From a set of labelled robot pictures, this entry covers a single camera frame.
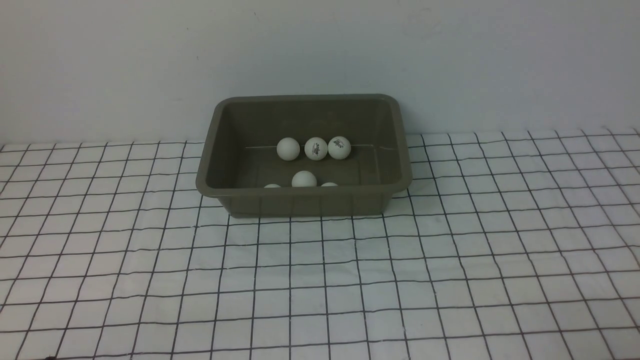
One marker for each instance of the white ball with logo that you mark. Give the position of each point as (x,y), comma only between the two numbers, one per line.
(316,149)

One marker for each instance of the olive green plastic bin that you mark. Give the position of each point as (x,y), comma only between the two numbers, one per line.
(239,156)

